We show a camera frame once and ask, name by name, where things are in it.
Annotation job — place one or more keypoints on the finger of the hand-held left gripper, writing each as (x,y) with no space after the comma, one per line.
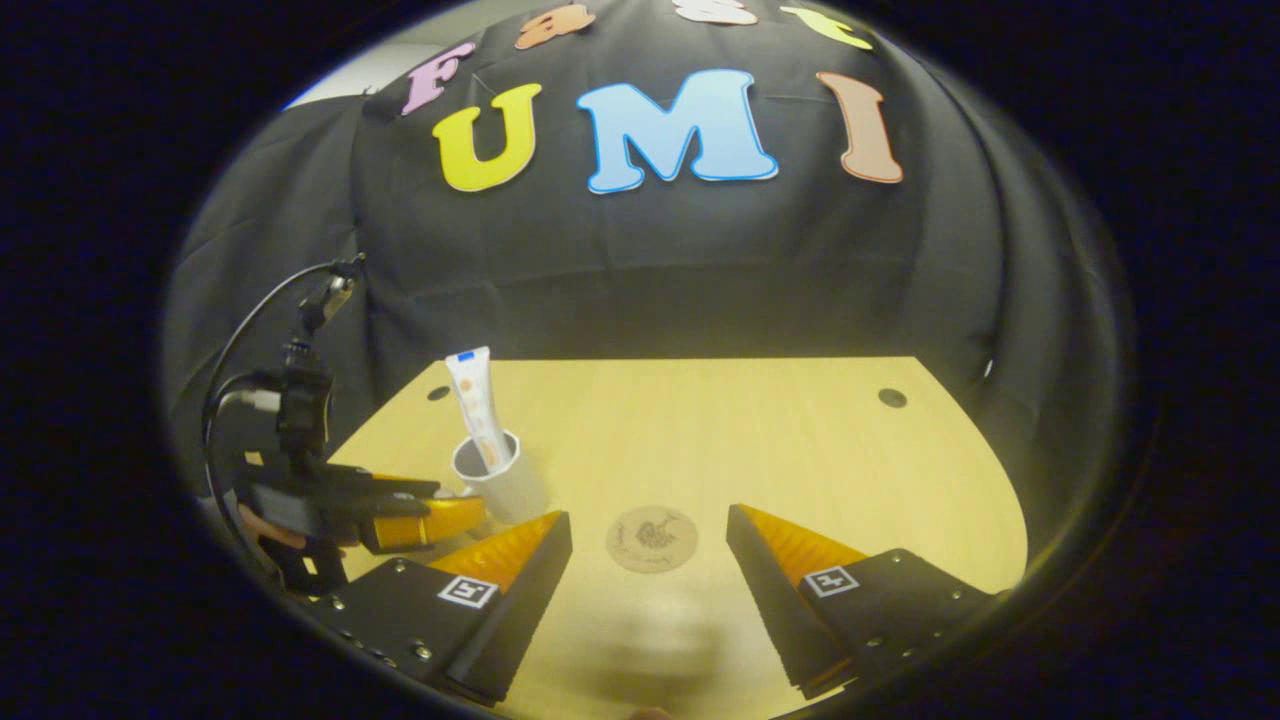
(390,486)
(440,522)

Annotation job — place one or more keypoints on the wooden desktop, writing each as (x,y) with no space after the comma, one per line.
(780,460)

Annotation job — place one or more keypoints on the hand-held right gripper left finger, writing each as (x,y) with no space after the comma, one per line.
(520,590)

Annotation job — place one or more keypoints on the black backdrop cloth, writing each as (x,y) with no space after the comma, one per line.
(650,270)

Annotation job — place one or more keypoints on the white cup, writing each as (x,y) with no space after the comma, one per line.
(505,485)

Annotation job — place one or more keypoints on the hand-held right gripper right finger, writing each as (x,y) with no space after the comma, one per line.
(770,590)

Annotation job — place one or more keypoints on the white toothpaste tube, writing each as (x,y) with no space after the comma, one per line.
(477,400)

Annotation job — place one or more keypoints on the round brown coaster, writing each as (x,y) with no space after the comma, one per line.
(652,540)

